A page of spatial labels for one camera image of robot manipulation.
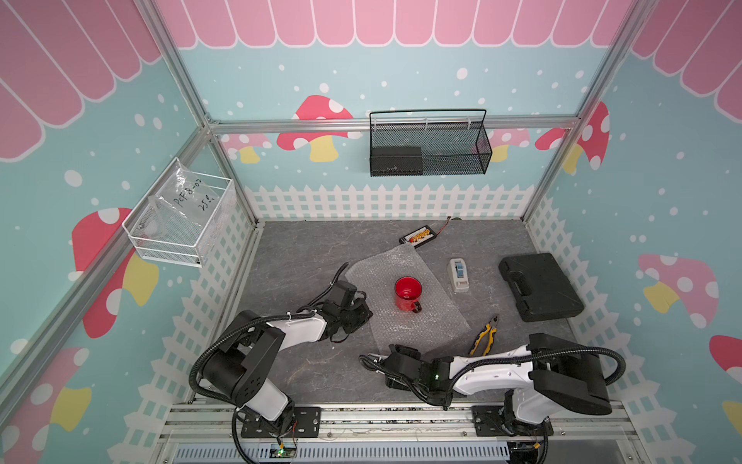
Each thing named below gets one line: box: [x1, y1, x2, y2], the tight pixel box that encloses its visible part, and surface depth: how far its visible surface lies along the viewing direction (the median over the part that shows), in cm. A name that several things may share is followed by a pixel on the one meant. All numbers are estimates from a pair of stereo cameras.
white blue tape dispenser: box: [449, 258, 470, 293], surface depth 102 cm
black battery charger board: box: [399, 224, 438, 250], surface depth 115 cm
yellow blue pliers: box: [469, 316, 499, 357], surface depth 91 cm
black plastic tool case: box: [498, 252, 585, 322], surface depth 96 cm
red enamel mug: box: [394, 275, 424, 314], surface depth 94 cm
